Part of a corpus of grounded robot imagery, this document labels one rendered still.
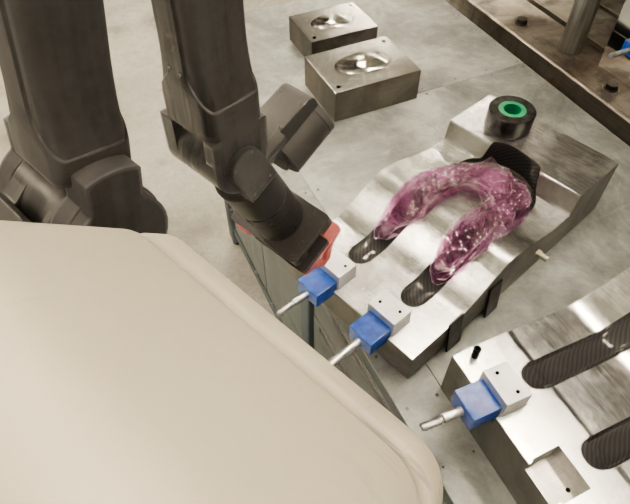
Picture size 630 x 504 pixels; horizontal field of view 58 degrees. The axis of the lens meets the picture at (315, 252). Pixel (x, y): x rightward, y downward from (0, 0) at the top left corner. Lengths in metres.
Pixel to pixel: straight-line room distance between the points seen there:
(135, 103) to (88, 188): 2.40
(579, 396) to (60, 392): 0.68
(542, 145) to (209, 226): 1.36
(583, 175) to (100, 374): 0.91
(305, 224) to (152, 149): 1.90
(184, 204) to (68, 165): 1.84
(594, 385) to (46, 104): 0.68
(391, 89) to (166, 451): 1.12
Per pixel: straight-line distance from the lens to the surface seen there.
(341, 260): 0.84
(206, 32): 0.42
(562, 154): 1.05
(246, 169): 0.48
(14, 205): 0.44
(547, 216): 0.99
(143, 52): 3.12
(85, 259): 0.24
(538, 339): 0.81
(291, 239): 0.62
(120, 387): 0.18
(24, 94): 0.38
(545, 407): 0.76
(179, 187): 2.29
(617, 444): 0.78
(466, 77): 1.39
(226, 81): 0.44
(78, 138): 0.38
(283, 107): 0.55
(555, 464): 0.77
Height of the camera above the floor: 1.53
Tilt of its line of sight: 50 degrees down
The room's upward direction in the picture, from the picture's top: straight up
